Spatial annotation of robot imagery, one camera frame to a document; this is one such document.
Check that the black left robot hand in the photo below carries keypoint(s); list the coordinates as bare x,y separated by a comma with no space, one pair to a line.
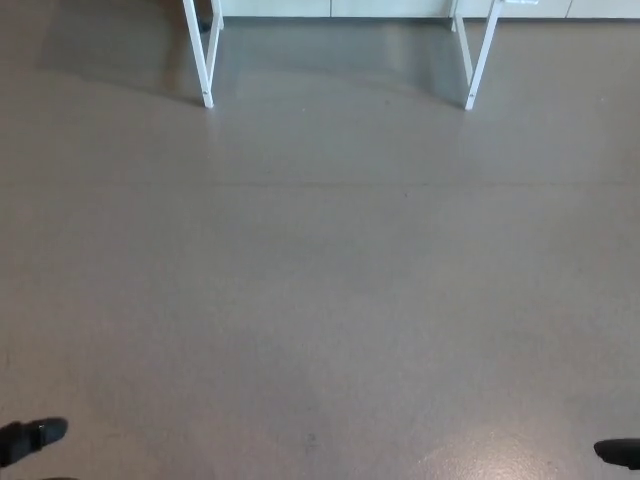
35,435

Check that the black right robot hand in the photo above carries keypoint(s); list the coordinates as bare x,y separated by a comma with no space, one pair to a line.
620,452

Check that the white table leg frame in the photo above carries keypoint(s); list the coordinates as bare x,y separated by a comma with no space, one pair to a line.
477,65
202,65

